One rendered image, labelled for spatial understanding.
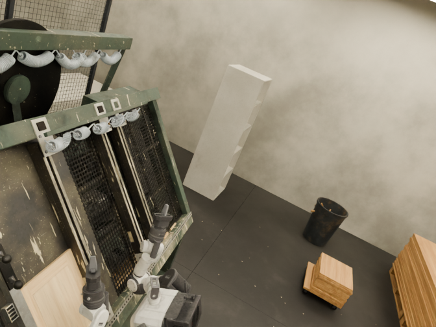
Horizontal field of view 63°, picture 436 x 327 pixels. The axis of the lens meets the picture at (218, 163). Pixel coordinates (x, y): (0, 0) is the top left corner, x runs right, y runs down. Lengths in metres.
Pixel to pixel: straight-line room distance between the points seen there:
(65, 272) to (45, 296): 0.17
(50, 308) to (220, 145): 3.92
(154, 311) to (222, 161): 3.91
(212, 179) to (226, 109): 1.14
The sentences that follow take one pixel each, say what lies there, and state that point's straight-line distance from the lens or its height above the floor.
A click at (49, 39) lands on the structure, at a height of 2.17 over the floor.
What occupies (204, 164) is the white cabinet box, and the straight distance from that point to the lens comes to 5.60.
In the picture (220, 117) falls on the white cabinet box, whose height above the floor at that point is 1.30.
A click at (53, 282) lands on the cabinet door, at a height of 1.21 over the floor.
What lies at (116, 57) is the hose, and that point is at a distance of 3.14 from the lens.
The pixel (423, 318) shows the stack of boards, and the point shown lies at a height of 0.44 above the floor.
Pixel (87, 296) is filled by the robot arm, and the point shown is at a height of 1.50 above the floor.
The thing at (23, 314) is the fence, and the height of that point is 1.22.
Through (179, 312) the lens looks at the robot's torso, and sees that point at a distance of 1.80.
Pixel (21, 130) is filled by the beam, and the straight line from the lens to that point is 1.89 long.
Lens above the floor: 2.67
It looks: 22 degrees down
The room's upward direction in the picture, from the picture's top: 23 degrees clockwise
